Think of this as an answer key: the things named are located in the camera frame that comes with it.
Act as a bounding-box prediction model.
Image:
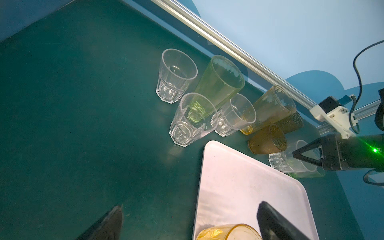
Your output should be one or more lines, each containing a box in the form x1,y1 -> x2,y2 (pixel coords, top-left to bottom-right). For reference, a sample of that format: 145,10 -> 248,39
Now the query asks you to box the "tall green tumbler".
193,55 -> 245,110

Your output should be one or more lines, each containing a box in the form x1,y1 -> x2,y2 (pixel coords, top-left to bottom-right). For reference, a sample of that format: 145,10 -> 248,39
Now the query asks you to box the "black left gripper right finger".
257,201 -> 309,240

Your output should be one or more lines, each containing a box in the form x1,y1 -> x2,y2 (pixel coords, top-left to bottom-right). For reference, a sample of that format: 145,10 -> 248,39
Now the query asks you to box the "short yellow amber glass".
197,224 -> 263,240

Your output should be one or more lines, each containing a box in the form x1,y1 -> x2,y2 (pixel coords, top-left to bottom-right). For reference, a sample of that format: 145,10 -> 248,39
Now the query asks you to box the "pink plastic tray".
193,141 -> 319,240

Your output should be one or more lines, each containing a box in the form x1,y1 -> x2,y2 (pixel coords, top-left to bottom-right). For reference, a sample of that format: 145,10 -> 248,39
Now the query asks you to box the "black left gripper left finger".
76,205 -> 123,240

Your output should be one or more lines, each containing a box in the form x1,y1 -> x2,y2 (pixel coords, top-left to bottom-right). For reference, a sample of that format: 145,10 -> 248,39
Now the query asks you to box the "clear faceted glass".
169,93 -> 219,147
156,49 -> 198,104
269,140 -> 317,173
215,94 -> 257,137

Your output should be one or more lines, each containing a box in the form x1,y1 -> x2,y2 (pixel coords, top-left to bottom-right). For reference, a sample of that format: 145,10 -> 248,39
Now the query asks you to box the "aluminium back frame rail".
149,0 -> 384,136

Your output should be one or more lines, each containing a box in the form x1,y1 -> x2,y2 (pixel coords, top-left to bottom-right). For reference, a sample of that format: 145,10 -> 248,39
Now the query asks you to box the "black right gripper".
293,134 -> 384,171

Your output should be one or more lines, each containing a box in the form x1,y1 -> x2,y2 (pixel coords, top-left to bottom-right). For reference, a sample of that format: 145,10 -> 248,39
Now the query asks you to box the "short green glass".
288,167 -> 326,179

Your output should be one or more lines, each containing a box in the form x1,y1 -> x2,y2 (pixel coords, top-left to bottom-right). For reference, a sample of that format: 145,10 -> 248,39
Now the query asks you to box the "tall amber tumbler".
240,85 -> 297,135

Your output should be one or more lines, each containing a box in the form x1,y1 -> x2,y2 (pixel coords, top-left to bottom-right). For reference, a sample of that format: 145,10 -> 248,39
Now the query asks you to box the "dark brown textured tall cup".
275,112 -> 304,134

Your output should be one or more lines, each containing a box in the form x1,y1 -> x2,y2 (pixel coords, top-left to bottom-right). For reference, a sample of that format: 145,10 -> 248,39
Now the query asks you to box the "short brown textured cup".
248,124 -> 288,155

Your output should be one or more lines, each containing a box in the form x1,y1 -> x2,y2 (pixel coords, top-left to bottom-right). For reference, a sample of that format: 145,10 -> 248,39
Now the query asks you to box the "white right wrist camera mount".
310,96 -> 359,139

